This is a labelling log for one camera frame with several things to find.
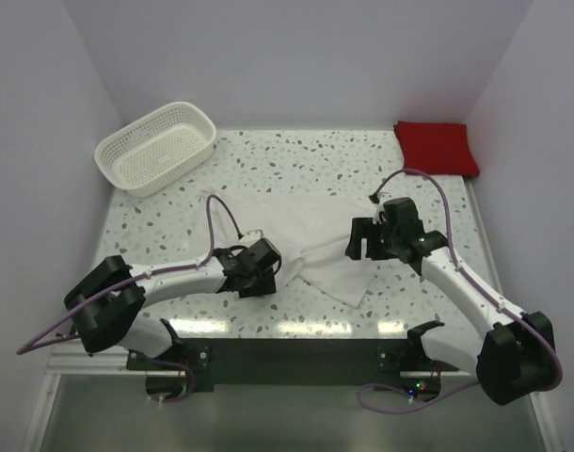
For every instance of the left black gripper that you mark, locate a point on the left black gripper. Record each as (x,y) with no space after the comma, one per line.
(265,286)

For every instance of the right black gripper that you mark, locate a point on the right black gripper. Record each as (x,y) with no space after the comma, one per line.
(364,228)

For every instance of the white t shirt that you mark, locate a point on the white t shirt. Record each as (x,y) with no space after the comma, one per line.
(310,232)

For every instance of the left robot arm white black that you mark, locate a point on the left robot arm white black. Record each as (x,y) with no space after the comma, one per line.
(106,306)

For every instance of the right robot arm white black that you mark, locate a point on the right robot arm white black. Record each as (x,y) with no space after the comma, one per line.
(513,354)

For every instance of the folded red t shirt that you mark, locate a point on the folded red t shirt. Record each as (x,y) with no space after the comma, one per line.
(436,148)

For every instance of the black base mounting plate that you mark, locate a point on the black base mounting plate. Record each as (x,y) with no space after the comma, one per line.
(199,365)

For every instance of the white plastic perforated basket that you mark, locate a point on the white plastic perforated basket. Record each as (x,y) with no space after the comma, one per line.
(157,149)

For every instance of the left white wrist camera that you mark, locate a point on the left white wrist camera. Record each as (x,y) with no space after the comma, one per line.
(251,237)

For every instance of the aluminium extrusion rail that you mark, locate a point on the aluminium extrusion rail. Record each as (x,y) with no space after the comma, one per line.
(71,359)

